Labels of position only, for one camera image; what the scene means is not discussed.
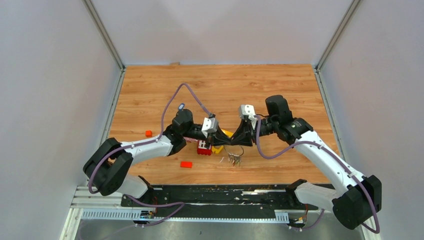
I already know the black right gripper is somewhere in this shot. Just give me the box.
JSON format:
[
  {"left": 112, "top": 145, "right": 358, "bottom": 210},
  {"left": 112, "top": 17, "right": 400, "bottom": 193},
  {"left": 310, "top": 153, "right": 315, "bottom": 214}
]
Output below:
[{"left": 229, "top": 117, "right": 278, "bottom": 146}]

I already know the large metal keyring with tags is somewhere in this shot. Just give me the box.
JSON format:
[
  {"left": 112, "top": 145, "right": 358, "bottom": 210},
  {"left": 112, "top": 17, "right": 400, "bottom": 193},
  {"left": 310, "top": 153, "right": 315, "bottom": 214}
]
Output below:
[{"left": 223, "top": 145, "right": 245, "bottom": 167}]

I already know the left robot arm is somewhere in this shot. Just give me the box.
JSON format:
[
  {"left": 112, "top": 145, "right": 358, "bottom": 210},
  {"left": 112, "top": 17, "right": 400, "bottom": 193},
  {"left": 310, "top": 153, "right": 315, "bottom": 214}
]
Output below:
[{"left": 83, "top": 109, "right": 230, "bottom": 207}]

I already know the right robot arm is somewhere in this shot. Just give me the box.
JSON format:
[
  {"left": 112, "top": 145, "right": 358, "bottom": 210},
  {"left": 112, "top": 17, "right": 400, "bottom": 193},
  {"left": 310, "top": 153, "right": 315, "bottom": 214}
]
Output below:
[{"left": 230, "top": 95, "right": 382, "bottom": 234}]

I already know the red window block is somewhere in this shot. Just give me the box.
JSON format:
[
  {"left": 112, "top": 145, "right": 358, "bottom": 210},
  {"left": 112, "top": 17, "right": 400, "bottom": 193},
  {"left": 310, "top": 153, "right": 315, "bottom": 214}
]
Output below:
[{"left": 196, "top": 140, "right": 212, "bottom": 156}]

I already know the small orange-red block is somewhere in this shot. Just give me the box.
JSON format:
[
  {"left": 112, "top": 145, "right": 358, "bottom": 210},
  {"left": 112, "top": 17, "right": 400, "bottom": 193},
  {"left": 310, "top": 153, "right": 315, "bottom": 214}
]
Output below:
[{"left": 180, "top": 161, "right": 193, "bottom": 169}]

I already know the small orange cube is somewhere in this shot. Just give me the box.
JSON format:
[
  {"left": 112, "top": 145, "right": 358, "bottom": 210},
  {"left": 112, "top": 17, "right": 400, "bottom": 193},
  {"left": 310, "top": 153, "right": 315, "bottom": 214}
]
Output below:
[{"left": 145, "top": 130, "right": 153, "bottom": 138}]

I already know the yellow plastic triangle frame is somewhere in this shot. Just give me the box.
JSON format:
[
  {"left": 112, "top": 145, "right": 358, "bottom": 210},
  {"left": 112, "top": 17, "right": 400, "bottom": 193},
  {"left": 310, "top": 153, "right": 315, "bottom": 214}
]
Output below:
[{"left": 211, "top": 129, "right": 234, "bottom": 154}]

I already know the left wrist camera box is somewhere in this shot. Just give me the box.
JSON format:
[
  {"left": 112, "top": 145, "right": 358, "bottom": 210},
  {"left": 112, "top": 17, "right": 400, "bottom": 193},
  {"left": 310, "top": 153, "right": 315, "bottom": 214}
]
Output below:
[{"left": 201, "top": 117, "right": 219, "bottom": 139}]

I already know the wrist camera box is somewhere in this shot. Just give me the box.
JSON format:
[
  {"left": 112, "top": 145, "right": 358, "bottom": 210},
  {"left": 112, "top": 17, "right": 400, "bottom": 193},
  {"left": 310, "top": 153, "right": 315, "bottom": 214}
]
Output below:
[
  {"left": 201, "top": 117, "right": 219, "bottom": 139},
  {"left": 238, "top": 104, "right": 258, "bottom": 129}
]

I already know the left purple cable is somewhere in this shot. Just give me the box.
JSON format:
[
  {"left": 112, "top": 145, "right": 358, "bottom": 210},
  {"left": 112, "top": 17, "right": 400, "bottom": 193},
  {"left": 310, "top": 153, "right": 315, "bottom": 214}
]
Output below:
[{"left": 87, "top": 82, "right": 216, "bottom": 228}]

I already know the purple cable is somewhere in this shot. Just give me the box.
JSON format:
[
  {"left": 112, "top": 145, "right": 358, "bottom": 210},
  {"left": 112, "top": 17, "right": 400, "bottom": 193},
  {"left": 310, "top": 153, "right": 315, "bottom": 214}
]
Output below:
[
  {"left": 87, "top": 82, "right": 216, "bottom": 228},
  {"left": 254, "top": 114, "right": 381, "bottom": 235}
]

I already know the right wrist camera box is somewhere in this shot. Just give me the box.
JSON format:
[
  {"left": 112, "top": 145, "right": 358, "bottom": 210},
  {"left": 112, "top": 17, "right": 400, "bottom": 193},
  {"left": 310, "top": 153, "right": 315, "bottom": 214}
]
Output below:
[{"left": 238, "top": 104, "right": 258, "bottom": 129}]

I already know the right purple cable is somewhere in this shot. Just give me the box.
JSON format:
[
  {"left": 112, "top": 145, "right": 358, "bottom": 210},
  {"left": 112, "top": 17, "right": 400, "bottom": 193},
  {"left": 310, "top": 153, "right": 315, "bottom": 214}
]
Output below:
[{"left": 254, "top": 114, "right": 381, "bottom": 235}]

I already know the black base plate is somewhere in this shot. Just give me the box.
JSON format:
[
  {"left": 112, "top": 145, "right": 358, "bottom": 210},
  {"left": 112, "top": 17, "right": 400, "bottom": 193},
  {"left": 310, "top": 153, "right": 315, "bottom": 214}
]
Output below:
[{"left": 138, "top": 184, "right": 318, "bottom": 211}]

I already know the aluminium front rail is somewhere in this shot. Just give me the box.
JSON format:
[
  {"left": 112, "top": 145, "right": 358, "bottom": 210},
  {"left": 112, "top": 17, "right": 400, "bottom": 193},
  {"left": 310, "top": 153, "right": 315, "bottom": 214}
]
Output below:
[{"left": 71, "top": 187, "right": 320, "bottom": 224}]

